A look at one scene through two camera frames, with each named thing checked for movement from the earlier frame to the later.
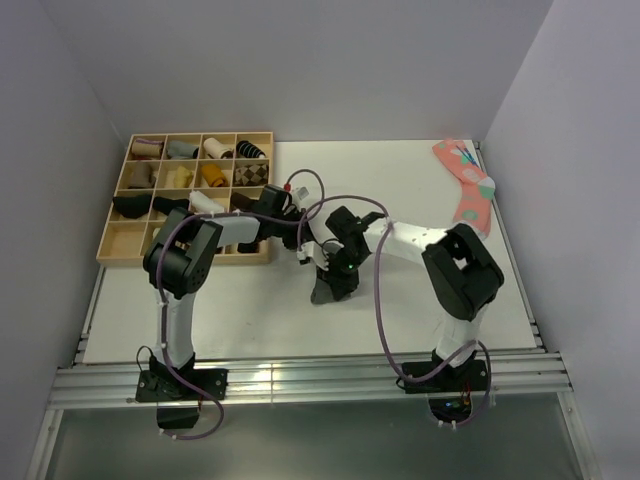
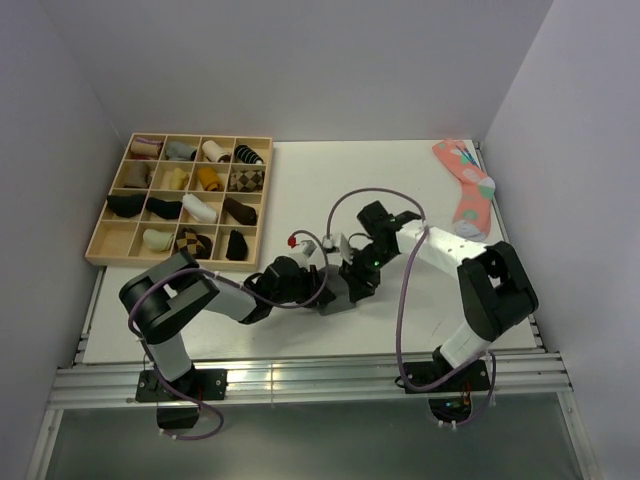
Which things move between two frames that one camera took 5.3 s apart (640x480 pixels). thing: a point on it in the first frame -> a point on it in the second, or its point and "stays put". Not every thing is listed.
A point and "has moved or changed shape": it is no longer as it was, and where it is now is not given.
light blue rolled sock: (177, 149) stays put
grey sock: (321, 293) has moved or changed shape
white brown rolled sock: (216, 150) stays put
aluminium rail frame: (93, 381) stays put
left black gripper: (302, 233) -> (312, 281)
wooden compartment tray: (204, 173) stays put
